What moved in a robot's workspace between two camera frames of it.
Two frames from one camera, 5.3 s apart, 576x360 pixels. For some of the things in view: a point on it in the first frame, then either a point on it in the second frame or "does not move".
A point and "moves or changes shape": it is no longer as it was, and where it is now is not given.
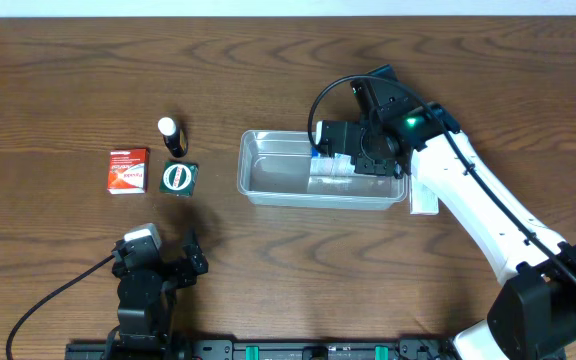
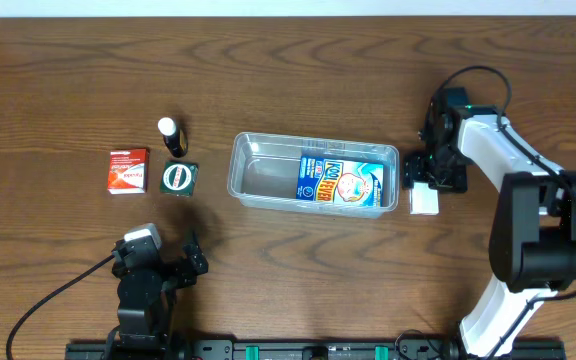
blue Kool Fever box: (337, 165) moves or changes shape
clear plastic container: (274, 170) moves or changes shape
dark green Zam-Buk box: (178, 178) does not move
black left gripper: (169, 268) does not move
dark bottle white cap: (174, 136) does not move
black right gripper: (375, 166) -> (419, 170)
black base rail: (267, 349) does not move
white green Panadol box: (421, 199) does not move
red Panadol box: (128, 171) does not move
